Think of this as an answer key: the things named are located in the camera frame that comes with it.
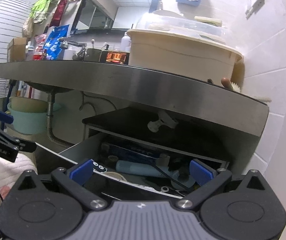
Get tall white bottle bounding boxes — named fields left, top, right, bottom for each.
left=121, top=31, right=131, bottom=53

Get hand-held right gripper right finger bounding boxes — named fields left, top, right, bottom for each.
left=175, top=159, right=277, bottom=210

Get chrome faucet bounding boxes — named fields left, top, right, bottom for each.
left=60, top=38, right=87, bottom=61

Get mirror cabinet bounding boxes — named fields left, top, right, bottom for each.
left=73, top=0, right=143, bottom=35

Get smartphone with lit screen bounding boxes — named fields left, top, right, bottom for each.
left=100, top=51, right=129, bottom=64

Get cream brush pink handle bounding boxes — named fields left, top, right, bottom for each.
left=221, top=77, right=241, bottom=92

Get red hanging cloth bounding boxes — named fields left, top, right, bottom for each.
left=50, top=0, right=70, bottom=28

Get white cup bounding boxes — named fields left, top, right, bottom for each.
left=64, top=49, right=76, bottom=61

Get grey-green toothbrush cup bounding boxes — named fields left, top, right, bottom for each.
left=85, top=48, right=103, bottom=62

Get cardboard box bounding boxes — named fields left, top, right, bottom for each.
left=7, top=37, right=30, bottom=62

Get blue printed packet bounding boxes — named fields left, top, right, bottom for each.
left=44, top=24, right=70, bottom=61

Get light blue tube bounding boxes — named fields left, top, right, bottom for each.
left=115, top=160, right=182, bottom=179

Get red packets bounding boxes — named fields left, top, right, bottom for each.
left=33, top=34, right=46, bottom=61

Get black desktop counter steel edge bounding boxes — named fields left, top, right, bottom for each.
left=0, top=60, right=270, bottom=137

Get flexible metal drain hose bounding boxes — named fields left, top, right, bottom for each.
left=46, top=92, right=76, bottom=147

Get white window blinds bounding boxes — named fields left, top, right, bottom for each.
left=0, top=0, right=41, bottom=99

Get cream cutting board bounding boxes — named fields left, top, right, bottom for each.
left=194, top=16, right=223, bottom=27

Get green hanging cloth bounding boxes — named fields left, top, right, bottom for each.
left=29, top=0, right=59, bottom=25

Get white bowl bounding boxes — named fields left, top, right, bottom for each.
left=152, top=9, right=184, bottom=17

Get thin black rod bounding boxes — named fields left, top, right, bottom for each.
left=155, top=164, right=192, bottom=189

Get black pouch white eyes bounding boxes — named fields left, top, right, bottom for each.
left=92, top=162, right=109, bottom=175

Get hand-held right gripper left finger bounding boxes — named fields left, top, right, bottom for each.
left=6, top=159, right=107, bottom=211

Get beige dish rack box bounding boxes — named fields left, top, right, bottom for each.
left=126, top=12, right=244, bottom=83

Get green plastic basin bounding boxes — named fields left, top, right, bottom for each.
left=7, top=102, right=62, bottom=135

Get white wall bracket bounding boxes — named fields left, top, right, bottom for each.
left=245, top=0, right=266, bottom=18

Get white plastic clip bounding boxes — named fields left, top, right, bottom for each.
left=147, top=111, right=179, bottom=133

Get yellow plastic basin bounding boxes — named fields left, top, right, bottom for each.
left=9, top=96, right=50, bottom=113

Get long blue box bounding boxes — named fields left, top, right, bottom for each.
left=101, top=141, right=170, bottom=166

